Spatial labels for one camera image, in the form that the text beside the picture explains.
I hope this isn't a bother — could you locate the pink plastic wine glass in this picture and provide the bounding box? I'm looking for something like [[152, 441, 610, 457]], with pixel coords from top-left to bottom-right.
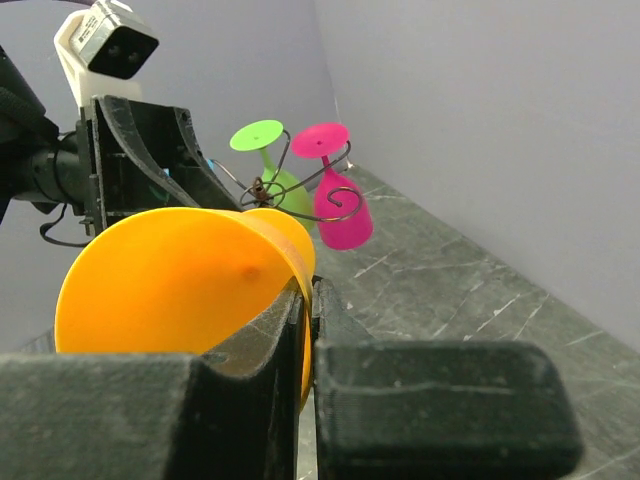
[[292, 122, 374, 251]]

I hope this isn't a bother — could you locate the blue plastic wine glass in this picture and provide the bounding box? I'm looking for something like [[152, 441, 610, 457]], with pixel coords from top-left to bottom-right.
[[149, 156, 219, 206]]

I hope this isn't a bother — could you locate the green plastic wine glass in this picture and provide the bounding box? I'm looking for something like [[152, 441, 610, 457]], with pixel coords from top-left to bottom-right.
[[229, 119, 316, 232]]

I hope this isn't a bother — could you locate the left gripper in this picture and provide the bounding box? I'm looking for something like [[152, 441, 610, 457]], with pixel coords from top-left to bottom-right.
[[78, 95, 242, 230]]

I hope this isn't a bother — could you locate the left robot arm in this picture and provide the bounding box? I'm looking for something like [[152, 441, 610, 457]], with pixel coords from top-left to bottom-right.
[[1, 54, 241, 236]]

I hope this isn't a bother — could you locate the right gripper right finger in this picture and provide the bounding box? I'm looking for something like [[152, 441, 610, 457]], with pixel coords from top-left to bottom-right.
[[312, 277, 584, 479]]

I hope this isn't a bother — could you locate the orange plastic wine glass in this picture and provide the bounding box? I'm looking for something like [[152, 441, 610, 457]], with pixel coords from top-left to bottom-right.
[[53, 207, 318, 416]]

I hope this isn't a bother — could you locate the copper wire glass rack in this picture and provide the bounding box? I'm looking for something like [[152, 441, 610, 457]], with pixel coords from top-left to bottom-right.
[[211, 129, 352, 224]]

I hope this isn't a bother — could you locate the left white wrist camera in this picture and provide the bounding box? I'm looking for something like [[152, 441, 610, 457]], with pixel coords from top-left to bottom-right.
[[54, 1, 159, 109]]

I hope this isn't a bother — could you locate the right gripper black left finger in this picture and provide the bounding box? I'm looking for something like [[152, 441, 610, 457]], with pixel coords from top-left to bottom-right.
[[1, 285, 305, 479]]

